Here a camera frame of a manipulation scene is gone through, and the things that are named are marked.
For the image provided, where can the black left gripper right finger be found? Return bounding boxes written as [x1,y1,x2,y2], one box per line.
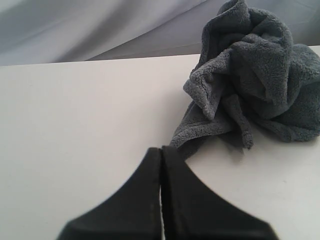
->
[161,146,275,240]

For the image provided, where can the grey fleece towel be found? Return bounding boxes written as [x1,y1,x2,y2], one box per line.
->
[170,0,320,159]

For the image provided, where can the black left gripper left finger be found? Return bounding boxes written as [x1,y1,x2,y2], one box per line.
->
[58,147,162,240]

